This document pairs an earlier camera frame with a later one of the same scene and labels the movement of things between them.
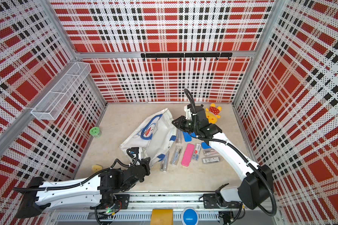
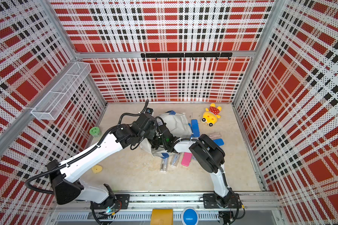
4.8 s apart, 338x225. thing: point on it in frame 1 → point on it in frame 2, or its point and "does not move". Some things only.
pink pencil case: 188,154 does not move
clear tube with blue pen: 177,153 does not move
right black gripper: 181,120 → 153,146
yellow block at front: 162,216 does not move
